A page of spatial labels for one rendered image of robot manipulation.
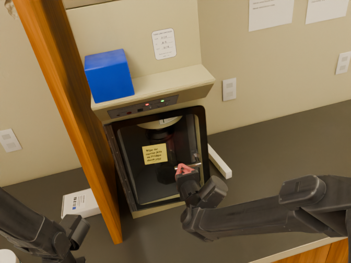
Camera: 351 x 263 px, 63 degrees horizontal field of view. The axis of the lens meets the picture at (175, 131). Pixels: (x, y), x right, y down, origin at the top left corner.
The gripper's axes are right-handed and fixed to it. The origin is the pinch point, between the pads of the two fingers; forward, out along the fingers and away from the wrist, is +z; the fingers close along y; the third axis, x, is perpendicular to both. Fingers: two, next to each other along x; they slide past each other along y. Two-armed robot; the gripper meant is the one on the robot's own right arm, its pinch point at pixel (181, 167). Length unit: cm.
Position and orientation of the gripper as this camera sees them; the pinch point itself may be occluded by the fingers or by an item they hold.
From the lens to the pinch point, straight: 94.2
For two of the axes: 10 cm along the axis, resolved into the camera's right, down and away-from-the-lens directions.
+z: -2.5, -5.4, 8.0
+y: -1.2, -8.1, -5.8
